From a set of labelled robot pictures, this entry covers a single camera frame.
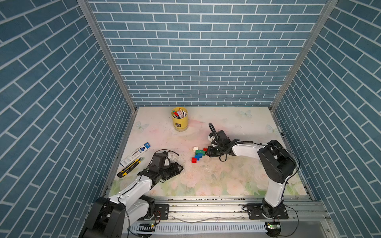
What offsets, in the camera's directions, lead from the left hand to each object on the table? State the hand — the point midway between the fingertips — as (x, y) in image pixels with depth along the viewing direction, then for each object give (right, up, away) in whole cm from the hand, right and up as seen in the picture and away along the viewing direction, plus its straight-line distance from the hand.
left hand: (183, 170), depth 85 cm
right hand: (+15, +8, +10) cm, 20 cm away
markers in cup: (-4, +33, +17) cm, 38 cm away
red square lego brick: (+13, +10, +9) cm, 19 cm away
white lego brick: (+7, +11, +9) cm, 15 cm away
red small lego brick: (+6, +4, +6) cm, 9 cm away
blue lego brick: (+10, +7, +8) cm, 15 cm away
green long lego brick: (+10, +9, +9) cm, 16 cm away
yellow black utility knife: (-36, -2, +1) cm, 36 cm away
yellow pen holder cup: (-4, +26, +14) cm, 30 cm away
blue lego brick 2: (+8, +6, +6) cm, 12 cm away
